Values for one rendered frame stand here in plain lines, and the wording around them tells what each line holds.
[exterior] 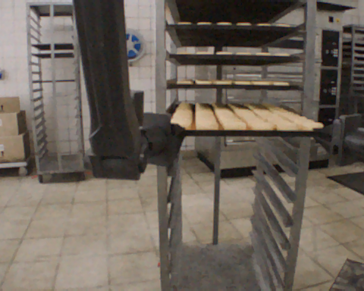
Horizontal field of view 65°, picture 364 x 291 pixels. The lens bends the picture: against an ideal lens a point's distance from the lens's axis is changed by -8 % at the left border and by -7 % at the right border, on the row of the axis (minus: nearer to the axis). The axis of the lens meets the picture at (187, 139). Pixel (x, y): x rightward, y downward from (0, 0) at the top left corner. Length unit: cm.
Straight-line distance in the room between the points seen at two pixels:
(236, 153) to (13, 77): 275
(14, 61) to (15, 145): 105
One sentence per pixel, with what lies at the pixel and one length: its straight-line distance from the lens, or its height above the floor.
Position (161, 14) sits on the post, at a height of 126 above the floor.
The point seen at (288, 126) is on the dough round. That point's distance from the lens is 71.
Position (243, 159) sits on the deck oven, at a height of 21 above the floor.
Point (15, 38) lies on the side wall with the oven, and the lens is 410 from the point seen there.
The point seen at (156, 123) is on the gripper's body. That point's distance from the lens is 59.
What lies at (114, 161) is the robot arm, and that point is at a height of 96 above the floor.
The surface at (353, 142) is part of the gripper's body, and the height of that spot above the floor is 96.
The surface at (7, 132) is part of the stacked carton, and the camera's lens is 374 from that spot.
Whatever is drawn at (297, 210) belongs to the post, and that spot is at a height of 65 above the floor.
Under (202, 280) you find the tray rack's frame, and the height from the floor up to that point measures 15.
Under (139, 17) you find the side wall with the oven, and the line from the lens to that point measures 400.
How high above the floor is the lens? 108
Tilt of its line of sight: 12 degrees down
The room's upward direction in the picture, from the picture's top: straight up
